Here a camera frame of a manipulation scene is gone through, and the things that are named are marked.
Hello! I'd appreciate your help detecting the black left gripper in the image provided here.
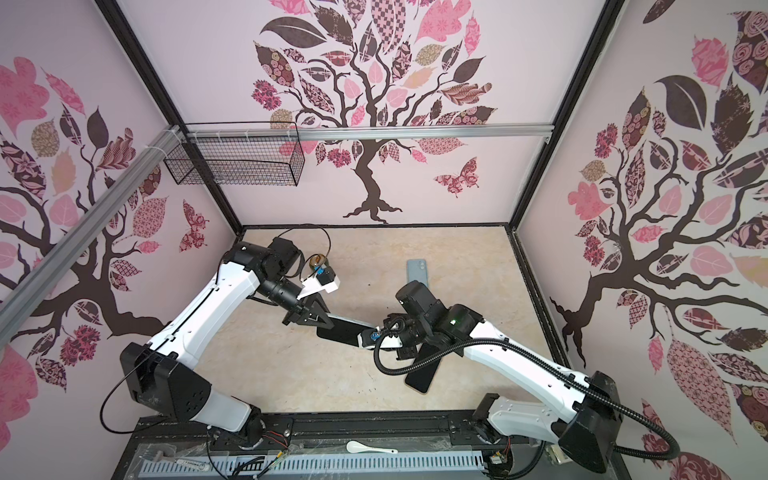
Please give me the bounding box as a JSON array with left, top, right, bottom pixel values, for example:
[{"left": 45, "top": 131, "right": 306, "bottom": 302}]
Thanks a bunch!
[{"left": 255, "top": 273, "right": 335, "bottom": 328}]

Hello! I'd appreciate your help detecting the black phone pink case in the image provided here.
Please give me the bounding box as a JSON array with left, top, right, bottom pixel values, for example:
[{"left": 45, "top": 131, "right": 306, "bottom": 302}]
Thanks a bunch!
[{"left": 316, "top": 314, "right": 376, "bottom": 348}]

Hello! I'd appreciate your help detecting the light blue case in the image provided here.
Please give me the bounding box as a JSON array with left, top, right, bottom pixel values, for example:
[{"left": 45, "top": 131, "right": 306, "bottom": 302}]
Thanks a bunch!
[{"left": 406, "top": 259, "right": 429, "bottom": 286}]

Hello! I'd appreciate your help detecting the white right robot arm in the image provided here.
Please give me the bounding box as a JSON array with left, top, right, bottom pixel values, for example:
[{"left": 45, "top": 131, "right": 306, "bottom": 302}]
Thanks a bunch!
[{"left": 359, "top": 281, "right": 622, "bottom": 473}]

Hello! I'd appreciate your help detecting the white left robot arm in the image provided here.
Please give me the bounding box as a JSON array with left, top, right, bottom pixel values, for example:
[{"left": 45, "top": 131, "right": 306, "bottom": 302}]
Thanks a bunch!
[{"left": 120, "top": 237, "right": 340, "bottom": 447}]

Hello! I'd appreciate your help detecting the black phone on table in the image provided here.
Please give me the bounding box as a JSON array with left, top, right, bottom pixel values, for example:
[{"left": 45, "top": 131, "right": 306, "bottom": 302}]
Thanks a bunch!
[{"left": 405, "top": 343, "right": 441, "bottom": 394}]

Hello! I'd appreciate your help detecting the white plastic spoon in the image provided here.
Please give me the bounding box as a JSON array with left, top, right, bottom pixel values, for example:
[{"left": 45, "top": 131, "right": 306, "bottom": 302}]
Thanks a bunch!
[{"left": 346, "top": 440, "right": 399, "bottom": 455}]

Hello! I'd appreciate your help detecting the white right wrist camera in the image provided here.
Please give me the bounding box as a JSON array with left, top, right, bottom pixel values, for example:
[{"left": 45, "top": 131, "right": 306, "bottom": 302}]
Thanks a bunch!
[{"left": 357, "top": 328, "right": 402, "bottom": 351}]

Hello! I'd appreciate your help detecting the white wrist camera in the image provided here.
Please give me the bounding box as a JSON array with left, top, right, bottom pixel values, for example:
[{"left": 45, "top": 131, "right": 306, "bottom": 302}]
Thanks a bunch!
[
  {"left": 357, "top": 328, "right": 402, "bottom": 351},
  {"left": 297, "top": 266, "right": 340, "bottom": 300}
]

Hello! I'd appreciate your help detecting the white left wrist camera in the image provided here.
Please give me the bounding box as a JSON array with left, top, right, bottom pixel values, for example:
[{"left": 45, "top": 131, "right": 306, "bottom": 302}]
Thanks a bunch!
[{"left": 297, "top": 266, "right": 340, "bottom": 300}]

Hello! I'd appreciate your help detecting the black corrugated cable conduit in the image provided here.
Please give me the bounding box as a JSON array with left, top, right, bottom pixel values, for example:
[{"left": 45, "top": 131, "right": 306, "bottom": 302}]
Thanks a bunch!
[{"left": 373, "top": 317, "right": 682, "bottom": 462}]

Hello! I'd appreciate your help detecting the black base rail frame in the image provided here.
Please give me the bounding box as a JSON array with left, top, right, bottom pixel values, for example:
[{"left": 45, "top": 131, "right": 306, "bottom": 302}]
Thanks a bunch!
[{"left": 113, "top": 409, "right": 577, "bottom": 480}]

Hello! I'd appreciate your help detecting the white slotted cable duct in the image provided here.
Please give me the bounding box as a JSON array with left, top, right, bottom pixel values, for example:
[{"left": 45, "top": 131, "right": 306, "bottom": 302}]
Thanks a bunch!
[{"left": 128, "top": 451, "right": 485, "bottom": 479}]

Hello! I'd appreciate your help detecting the black wire basket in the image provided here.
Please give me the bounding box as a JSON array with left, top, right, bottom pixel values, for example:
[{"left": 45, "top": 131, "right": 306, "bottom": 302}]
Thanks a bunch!
[{"left": 164, "top": 120, "right": 305, "bottom": 187}]

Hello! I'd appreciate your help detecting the aluminium rail back wall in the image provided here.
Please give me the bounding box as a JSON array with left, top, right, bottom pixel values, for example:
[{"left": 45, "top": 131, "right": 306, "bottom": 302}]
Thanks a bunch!
[{"left": 186, "top": 122, "right": 554, "bottom": 141}]

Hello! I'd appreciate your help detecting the aluminium rail wall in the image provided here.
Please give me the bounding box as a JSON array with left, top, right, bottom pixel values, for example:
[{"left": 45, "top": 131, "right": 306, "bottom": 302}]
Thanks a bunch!
[
  {"left": 186, "top": 122, "right": 554, "bottom": 141},
  {"left": 1, "top": 125, "right": 183, "bottom": 345}
]

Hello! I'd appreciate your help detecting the aluminium rail left wall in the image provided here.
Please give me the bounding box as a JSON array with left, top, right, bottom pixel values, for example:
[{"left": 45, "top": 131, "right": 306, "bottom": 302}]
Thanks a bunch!
[{"left": 1, "top": 125, "right": 183, "bottom": 345}]

